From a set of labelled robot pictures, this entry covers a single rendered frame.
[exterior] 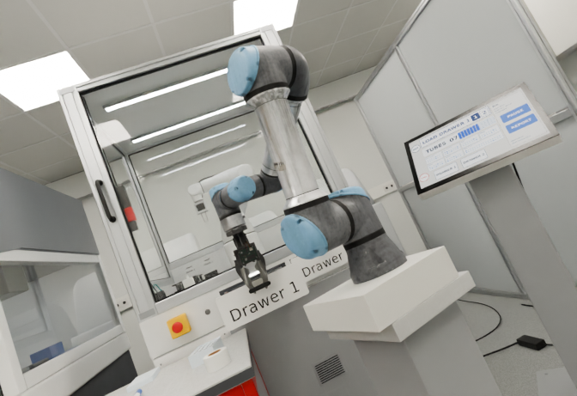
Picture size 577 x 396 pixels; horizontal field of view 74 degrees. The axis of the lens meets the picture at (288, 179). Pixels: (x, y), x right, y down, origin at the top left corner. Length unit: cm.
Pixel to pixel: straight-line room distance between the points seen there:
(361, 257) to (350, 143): 436
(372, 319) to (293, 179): 35
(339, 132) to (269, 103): 440
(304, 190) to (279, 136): 14
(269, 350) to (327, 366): 25
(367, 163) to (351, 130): 50
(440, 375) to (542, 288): 87
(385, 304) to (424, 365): 18
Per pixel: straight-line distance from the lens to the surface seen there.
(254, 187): 115
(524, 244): 174
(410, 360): 96
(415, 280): 92
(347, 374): 174
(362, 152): 530
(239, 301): 129
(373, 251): 97
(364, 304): 84
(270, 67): 94
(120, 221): 170
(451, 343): 103
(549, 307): 181
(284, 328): 166
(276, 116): 92
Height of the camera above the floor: 100
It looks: 9 degrees up
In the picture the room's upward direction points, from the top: 24 degrees counter-clockwise
